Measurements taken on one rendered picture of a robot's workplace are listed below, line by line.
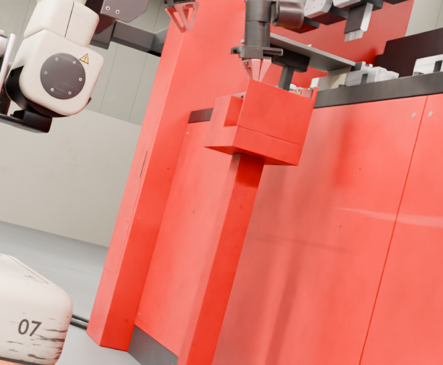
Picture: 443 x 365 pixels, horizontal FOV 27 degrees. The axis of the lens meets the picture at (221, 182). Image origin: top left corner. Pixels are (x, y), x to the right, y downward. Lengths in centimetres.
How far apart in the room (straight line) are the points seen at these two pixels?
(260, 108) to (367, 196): 30
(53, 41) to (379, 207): 81
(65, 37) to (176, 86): 118
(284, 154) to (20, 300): 63
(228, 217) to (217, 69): 133
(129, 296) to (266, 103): 140
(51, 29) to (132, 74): 965
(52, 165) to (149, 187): 825
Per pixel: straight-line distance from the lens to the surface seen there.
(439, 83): 176
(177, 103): 322
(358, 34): 251
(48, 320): 190
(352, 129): 201
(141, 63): 1176
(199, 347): 202
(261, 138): 195
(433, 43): 320
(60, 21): 209
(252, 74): 199
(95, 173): 1155
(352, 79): 238
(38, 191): 1139
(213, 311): 202
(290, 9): 203
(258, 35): 199
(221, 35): 329
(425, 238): 165
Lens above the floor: 46
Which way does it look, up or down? 3 degrees up
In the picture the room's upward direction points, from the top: 15 degrees clockwise
